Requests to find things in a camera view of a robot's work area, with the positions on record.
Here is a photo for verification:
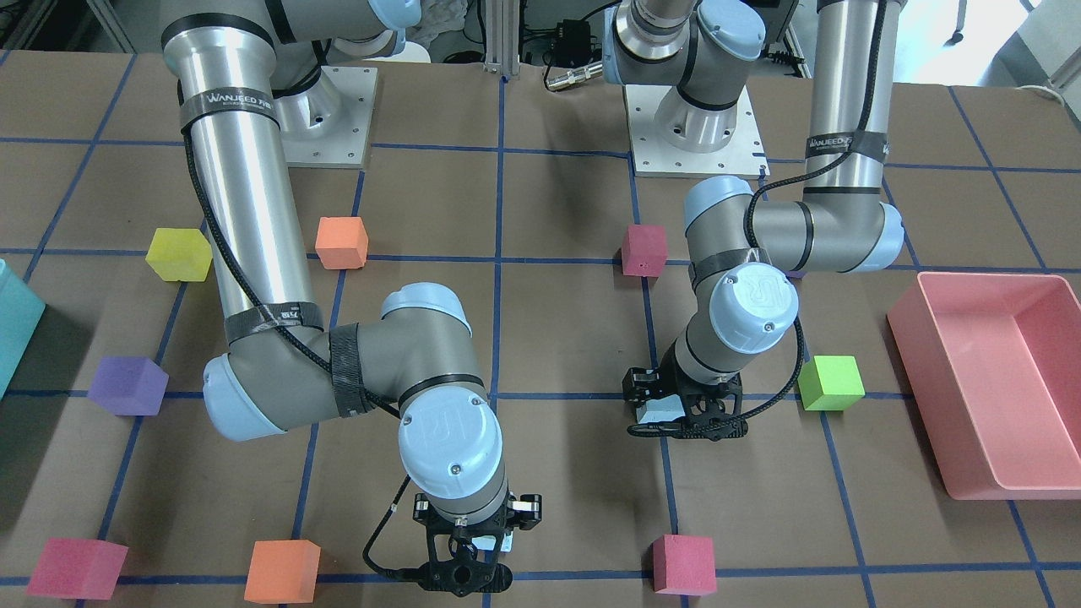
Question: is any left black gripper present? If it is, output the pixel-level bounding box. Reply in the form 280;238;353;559
622;365;748;442

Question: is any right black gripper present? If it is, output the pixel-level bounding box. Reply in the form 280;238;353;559
412;493;543;597

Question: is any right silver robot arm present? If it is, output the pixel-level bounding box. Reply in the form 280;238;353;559
160;1;543;596

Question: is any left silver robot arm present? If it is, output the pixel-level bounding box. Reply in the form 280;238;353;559
603;1;904;440

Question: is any green foam block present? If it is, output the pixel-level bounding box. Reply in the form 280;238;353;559
796;356;866;411

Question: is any red foam block front centre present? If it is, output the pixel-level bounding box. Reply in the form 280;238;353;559
651;534;718;597

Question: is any red foam block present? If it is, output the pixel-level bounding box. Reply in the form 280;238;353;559
619;224;668;278
651;534;718;597
26;538;128;600

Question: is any red foam block back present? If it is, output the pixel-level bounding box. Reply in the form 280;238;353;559
619;224;668;278

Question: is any orange foam block front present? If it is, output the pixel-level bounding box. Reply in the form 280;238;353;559
244;540;321;605

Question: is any orange foam block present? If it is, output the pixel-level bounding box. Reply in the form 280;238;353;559
244;540;321;605
313;216;368;270

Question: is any pink plastic tray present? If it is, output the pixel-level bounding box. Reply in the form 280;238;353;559
888;272;1080;500

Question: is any orange foam block back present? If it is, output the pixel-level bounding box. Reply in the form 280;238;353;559
313;216;368;270

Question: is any silver metal connector plug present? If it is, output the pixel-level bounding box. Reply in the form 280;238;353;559
543;61;605;93

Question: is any black power adapter box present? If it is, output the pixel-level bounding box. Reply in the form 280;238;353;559
551;19;592;66

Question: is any yellow foam block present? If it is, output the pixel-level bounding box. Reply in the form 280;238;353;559
145;227;212;282

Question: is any cyan plastic tray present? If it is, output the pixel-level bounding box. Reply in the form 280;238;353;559
1;259;46;397

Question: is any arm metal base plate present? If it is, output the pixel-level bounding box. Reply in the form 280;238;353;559
273;67;378;169
624;84;769;179

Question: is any aluminium frame post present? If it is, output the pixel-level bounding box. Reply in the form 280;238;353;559
479;0;522;81

